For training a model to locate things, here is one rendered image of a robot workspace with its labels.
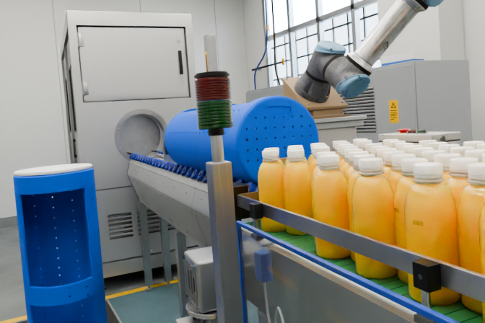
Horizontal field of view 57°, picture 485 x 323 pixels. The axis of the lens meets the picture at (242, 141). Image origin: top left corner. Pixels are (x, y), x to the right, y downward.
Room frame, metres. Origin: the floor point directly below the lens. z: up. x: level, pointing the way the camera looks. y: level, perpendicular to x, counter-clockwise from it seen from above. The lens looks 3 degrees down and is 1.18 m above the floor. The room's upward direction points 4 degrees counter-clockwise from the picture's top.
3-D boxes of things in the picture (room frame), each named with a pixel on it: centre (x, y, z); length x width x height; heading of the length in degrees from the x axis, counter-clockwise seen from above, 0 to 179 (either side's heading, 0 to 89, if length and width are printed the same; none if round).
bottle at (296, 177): (1.03, -0.12, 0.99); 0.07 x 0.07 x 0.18
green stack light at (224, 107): (0.81, 0.05, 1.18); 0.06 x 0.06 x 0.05
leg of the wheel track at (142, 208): (3.14, 0.74, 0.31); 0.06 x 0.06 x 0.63; 23
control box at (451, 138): (1.23, -0.48, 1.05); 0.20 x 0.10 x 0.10; 23
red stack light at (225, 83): (0.81, 0.05, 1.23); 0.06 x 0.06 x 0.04
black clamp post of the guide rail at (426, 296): (0.55, -0.22, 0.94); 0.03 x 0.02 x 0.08; 23
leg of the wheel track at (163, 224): (3.19, 0.61, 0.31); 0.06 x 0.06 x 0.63; 23
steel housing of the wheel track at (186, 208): (2.26, 0.28, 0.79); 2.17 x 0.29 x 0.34; 23
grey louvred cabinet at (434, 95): (3.76, -0.78, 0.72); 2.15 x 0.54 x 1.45; 27
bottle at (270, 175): (1.07, -0.06, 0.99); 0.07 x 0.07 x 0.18
